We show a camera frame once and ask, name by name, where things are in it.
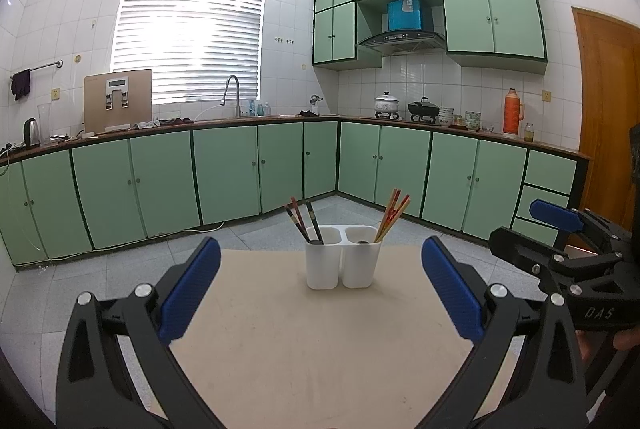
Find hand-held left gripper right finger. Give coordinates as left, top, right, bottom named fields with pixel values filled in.
left=421, top=236, right=588, bottom=429

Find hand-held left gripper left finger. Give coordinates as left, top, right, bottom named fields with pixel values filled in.
left=56, top=236, right=222, bottom=429

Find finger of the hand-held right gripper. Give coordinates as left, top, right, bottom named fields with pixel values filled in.
left=529, top=199, right=618, bottom=255
left=489, top=226, right=573, bottom=282

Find wooden chopstick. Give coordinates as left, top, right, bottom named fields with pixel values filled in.
left=379, top=190, right=403, bottom=240
left=384, top=203, right=407, bottom=237
left=375, top=189, right=399, bottom=243
left=382, top=195, right=411, bottom=237

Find white two-compartment utensil holder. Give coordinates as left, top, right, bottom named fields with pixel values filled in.
left=305, top=225, right=383, bottom=291

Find person's right hand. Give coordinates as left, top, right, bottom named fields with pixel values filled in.
left=574, top=328, right=640, bottom=362

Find orange thermos flask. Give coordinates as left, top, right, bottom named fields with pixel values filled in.
left=502, top=88, right=526, bottom=136

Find wooden door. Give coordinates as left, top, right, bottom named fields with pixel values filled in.
left=571, top=6, right=640, bottom=240

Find green base cabinets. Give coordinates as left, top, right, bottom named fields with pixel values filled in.
left=0, top=116, right=592, bottom=266

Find black wok with lid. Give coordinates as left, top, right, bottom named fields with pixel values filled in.
left=407, top=97, right=441, bottom=123

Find crumpled cloths on counter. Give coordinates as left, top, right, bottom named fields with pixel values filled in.
left=131, top=116, right=193, bottom=130

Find white lidded pot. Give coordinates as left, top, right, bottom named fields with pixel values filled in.
left=375, top=91, right=401, bottom=118

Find steel kitchen faucet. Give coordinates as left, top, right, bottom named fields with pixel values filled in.
left=221, top=75, right=242, bottom=118

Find brown water purifier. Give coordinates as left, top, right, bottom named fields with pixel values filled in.
left=83, top=69, right=153, bottom=133

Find clear glass pitcher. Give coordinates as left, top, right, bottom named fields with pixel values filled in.
left=37, top=104, right=52, bottom=145

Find steel electric kettle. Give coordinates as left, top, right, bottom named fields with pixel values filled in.
left=22, top=118, right=42, bottom=148

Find black range hood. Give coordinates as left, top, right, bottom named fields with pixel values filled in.
left=358, top=30, right=447, bottom=56

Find blue box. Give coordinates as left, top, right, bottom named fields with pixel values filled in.
left=387, top=0, right=424, bottom=32

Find white window blind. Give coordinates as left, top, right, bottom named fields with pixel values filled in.
left=111, top=0, right=267, bottom=106

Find steel towel bar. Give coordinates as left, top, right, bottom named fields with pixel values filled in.
left=10, top=59, right=64, bottom=79

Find green wall cabinets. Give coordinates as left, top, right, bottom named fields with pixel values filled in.
left=312, top=0, right=548, bottom=75

